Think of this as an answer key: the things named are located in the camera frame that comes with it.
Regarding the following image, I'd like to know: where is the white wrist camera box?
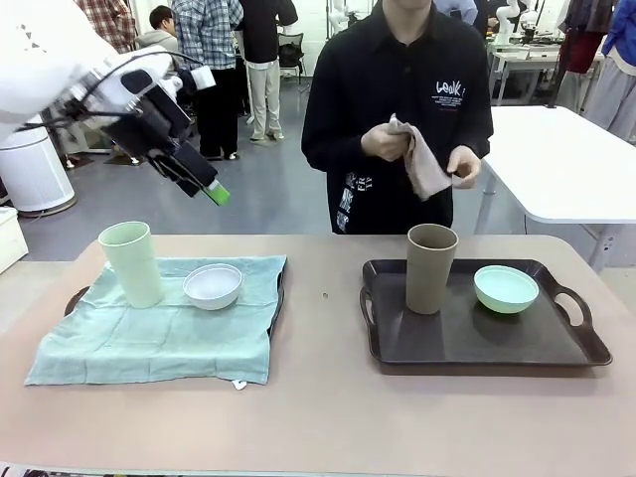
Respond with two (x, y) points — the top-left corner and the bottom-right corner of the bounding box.
(168, 66), (216, 98)

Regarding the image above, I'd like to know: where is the person's left forearm black sleeve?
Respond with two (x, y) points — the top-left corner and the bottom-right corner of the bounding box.
(466, 113), (495, 163)

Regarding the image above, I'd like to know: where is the person's right forearm black sleeve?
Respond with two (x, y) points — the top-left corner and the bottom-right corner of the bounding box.
(300, 118), (372, 173)

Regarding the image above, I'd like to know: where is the beige cloth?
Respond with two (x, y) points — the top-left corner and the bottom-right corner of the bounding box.
(388, 112), (454, 203)

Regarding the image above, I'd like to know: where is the bystander in beige trousers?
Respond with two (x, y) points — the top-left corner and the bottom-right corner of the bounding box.
(238, 0), (299, 142)

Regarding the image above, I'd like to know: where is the white table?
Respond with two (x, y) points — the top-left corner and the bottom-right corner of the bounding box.
(476, 104), (636, 274)

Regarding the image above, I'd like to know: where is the dark brown handled tray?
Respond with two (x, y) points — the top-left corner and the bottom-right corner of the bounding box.
(64, 256), (291, 387)
(359, 257), (613, 377)

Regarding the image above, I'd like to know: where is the brown tall cup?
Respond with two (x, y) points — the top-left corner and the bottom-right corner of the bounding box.
(405, 224), (459, 316)

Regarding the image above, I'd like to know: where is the grey background workbench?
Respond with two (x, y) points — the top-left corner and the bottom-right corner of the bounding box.
(486, 42), (605, 106)

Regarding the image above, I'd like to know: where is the light green bowl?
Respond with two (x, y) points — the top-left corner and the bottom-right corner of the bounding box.
(472, 264), (541, 315)

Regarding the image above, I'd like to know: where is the teal cloth mat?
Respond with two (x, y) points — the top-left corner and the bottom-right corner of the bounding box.
(23, 254), (289, 392)

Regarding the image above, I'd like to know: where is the seated bystander in grey hoodie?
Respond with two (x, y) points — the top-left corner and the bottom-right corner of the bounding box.
(134, 4), (179, 54)

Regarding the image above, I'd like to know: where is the blue hanging garment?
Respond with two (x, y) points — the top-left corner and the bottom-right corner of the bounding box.
(603, 0), (636, 76)

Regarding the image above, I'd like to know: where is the bystander in blue plaid shirt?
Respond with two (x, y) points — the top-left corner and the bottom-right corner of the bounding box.
(171, 0), (244, 161)

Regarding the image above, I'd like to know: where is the dark red hanging garment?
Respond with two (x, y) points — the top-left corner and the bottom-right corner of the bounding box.
(560, 0), (617, 76)

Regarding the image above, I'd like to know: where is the black office chair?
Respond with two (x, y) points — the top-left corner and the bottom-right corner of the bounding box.
(277, 32), (305, 79)

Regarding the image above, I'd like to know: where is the person's right hand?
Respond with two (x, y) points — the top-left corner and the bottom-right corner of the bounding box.
(361, 121), (411, 163)

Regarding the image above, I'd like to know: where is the light green tall cup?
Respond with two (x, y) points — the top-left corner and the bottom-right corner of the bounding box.
(97, 222), (165, 308)

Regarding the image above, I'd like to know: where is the white bowl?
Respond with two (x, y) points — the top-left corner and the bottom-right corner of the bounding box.
(182, 263), (243, 311)

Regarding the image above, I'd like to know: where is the grey hanging skirt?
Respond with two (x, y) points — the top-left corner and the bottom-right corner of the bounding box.
(583, 49), (636, 145)

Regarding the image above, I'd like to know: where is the person's left hand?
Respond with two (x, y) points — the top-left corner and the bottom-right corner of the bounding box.
(445, 146), (482, 191)

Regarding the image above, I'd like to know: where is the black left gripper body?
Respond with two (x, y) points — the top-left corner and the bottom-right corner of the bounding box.
(105, 88), (194, 161)

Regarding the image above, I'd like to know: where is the white cylindrical air purifier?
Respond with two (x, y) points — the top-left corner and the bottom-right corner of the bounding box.
(0, 129), (79, 215)

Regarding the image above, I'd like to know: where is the bystander in red plaid shirt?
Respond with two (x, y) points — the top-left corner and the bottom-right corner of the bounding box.
(74, 0), (138, 54)

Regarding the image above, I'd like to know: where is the person's black shirt torso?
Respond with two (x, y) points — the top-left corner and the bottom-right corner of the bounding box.
(300, 0), (495, 236)

